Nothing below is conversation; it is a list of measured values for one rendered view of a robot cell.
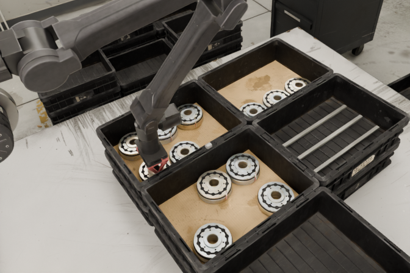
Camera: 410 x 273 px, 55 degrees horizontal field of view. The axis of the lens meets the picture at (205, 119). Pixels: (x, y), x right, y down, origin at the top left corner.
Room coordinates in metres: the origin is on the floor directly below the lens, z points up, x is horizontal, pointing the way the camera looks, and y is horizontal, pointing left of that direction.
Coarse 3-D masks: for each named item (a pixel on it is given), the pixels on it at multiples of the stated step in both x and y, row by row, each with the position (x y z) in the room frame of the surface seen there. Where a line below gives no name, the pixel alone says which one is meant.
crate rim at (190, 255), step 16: (240, 128) 0.84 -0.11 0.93; (272, 144) 0.76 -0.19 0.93; (192, 160) 0.73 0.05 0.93; (288, 160) 0.69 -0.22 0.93; (160, 176) 0.68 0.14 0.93; (144, 192) 0.63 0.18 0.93; (304, 192) 0.58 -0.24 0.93; (288, 208) 0.54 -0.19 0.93; (176, 240) 0.48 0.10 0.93; (240, 240) 0.46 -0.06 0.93; (192, 256) 0.44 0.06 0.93; (224, 256) 0.43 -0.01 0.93
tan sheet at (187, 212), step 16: (272, 176) 0.72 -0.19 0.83; (192, 192) 0.69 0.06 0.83; (240, 192) 0.67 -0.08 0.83; (256, 192) 0.66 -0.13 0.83; (160, 208) 0.64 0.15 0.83; (176, 208) 0.64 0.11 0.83; (192, 208) 0.63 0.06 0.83; (208, 208) 0.62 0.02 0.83; (224, 208) 0.62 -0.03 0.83; (240, 208) 0.61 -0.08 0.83; (256, 208) 0.61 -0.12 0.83; (176, 224) 0.58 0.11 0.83; (192, 224) 0.58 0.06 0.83; (224, 224) 0.57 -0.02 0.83; (240, 224) 0.56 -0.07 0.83; (256, 224) 0.56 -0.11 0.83; (192, 240) 0.53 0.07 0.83
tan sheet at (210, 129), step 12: (204, 120) 0.99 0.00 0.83; (180, 132) 0.94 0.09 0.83; (192, 132) 0.94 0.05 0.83; (204, 132) 0.93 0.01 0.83; (216, 132) 0.92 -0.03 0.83; (168, 144) 0.89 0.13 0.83; (204, 144) 0.87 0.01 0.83; (120, 156) 0.86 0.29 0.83; (168, 156) 0.84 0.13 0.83; (132, 168) 0.80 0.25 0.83
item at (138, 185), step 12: (216, 96) 1.00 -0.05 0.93; (228, 108) 0.94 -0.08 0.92; (240, 120) 0.87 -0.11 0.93; (96, 132) 0.88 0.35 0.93; (228, 132) 0.83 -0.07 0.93; (108, 144) 0.82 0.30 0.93; (192, 156) 0.74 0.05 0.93; (168, 168) 0.71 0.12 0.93; (132, 180) 0.68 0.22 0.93; (144, 180) 0.67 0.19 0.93
